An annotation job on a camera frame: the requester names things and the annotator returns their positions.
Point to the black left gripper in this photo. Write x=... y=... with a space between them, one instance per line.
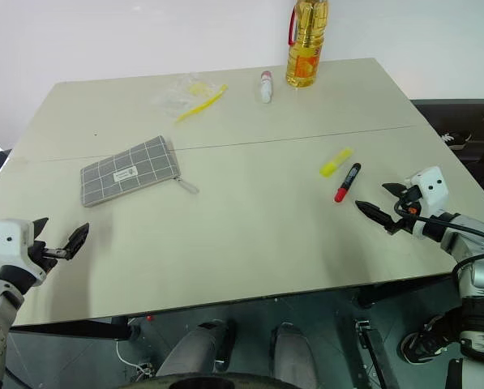
x=43 y=254

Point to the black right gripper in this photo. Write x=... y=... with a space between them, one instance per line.
x=408 y=215

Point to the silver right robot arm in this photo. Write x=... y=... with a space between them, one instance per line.
x=474 y=279

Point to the grey checked pencil case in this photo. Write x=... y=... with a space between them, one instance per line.
x=130 y=171

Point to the black marker red cap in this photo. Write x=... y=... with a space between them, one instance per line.
x=348 y=182

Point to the yellow highlighter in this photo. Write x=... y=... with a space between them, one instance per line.
x=336 y=162

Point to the black sneaker white sole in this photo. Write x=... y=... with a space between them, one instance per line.
x=457 y=139

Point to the dark seat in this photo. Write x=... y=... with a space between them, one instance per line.
x=468 y=121

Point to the black and white shoe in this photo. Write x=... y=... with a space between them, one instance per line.
x=426 y=342

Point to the black metal floor strut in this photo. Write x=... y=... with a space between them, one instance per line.
x=375 y=352

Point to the white tube pink print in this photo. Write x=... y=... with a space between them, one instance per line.
x=266 y=87

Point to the grey robot right leg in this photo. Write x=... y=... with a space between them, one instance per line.
x=292 y=354

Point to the grey robot leg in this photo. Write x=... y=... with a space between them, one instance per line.
x=197 y=348
x=292 y=354

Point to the grey robot left leg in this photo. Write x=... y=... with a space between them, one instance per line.
x=197 y=348

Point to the clear plastic bag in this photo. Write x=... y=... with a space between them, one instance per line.
x=181 y=95

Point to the yellow toothbrush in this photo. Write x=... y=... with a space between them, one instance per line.
x=201 y=106

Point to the dark rounded robot waist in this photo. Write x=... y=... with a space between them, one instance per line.
x=225 y=382

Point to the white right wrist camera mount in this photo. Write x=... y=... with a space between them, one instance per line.
x=430 y=188

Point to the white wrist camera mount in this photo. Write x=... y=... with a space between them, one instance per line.
x=430 y=188
x=7 y=240

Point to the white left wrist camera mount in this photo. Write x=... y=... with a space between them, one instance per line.
x=7 y=240

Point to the black table frame bar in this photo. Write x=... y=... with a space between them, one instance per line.
x=79 y=329

